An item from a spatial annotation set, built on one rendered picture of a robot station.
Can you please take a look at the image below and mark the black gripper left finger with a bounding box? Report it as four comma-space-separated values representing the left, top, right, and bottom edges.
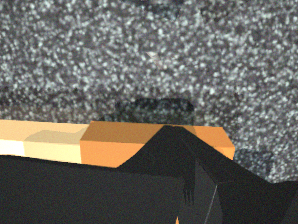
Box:
0, 125, 185, 224

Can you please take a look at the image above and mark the cream rectangular block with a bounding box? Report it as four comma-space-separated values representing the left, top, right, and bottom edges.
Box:
0, 120, 89, 164

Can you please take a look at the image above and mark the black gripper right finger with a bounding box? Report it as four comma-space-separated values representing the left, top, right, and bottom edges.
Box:
173, 125, 298, 224

